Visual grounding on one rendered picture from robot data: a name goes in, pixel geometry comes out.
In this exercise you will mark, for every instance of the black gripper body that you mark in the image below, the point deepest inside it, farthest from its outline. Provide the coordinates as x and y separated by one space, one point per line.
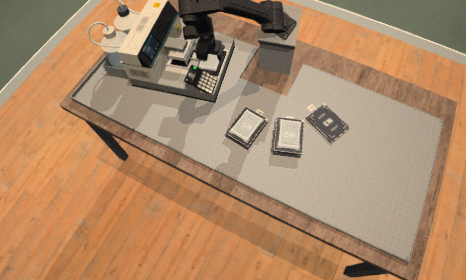
218 50

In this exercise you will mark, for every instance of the white well plate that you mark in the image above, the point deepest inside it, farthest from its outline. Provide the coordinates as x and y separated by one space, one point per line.
211 63
287 134
246 125

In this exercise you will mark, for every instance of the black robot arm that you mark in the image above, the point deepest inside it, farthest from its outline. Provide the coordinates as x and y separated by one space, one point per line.
191 10

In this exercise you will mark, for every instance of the white flexible hose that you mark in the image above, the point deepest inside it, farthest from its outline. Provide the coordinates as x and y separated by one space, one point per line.
121 3

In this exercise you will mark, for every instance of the white bottle with black cap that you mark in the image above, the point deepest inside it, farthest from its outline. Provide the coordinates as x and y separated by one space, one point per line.
125 20

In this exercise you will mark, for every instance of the dark grey l-shaped raised edge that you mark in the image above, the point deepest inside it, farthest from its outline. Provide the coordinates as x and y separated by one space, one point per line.
91 108

